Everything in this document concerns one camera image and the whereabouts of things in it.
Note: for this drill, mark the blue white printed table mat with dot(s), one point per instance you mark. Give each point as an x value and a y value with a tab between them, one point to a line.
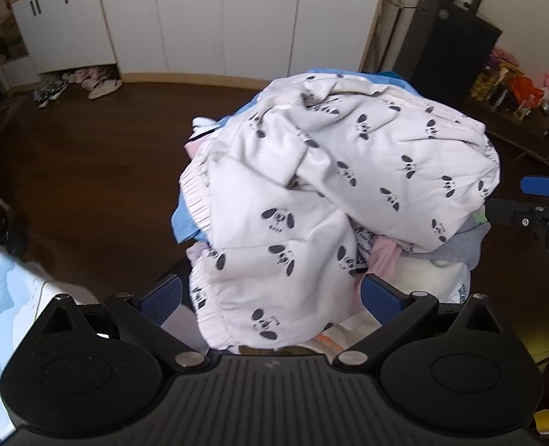
5	306

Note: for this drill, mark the pink shoes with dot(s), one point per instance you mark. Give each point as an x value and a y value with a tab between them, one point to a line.
86	74

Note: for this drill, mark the low wooden shelf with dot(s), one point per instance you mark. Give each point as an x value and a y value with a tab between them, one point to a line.
511	123

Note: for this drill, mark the grey garment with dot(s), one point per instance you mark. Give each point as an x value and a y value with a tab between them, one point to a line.
465	244

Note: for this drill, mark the low white cabinet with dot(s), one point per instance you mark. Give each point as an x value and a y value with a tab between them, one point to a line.
65	28

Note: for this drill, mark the white dog print pants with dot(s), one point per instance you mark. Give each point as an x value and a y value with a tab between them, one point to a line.
348	172

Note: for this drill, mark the tall white cabinet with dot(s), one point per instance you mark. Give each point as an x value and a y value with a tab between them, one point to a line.
237	14

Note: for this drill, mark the pink garment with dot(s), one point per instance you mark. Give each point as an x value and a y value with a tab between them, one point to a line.
386	258

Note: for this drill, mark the pile of colourful toys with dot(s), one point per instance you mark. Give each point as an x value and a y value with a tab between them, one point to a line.
520	83

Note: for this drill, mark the black appliance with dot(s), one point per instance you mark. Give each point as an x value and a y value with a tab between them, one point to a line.
446	42

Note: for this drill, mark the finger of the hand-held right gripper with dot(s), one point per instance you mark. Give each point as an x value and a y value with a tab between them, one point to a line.
544	185
504	213

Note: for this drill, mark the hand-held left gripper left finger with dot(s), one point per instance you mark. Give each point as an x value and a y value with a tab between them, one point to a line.
162	296

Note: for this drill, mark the pale slippers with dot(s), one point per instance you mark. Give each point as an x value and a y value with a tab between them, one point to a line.
102	87

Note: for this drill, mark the grey sneakers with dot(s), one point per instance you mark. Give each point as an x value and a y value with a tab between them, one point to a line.
49	89

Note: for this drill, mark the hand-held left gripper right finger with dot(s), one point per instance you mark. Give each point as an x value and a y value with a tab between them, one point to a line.
382	299

